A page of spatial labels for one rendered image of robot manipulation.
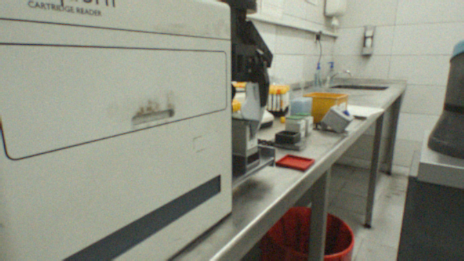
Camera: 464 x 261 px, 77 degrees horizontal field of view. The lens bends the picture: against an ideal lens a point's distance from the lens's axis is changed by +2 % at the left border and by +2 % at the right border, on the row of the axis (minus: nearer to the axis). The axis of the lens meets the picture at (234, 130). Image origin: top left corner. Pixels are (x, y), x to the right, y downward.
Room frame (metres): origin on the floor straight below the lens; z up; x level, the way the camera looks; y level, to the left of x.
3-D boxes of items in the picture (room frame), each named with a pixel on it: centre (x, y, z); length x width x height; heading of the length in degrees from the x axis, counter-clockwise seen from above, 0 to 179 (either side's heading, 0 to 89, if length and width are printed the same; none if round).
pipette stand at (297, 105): (0.97, -0.23, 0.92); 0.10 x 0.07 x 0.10; 148
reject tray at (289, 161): (0.62, -0.14, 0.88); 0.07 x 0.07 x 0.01; 56
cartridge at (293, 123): (0.83, -0.18, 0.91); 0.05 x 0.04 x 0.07; 56
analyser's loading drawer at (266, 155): (0.48, 0.00, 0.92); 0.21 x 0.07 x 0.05; 146
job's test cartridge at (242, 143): (0.50, -0.01, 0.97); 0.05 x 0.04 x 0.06; 56
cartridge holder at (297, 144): (0.76, -0.15, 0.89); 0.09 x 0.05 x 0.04; 55
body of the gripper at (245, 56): (0.48, 0.00, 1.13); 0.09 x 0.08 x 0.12; 146
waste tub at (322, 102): (1.09, -0.34, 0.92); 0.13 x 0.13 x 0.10; 53
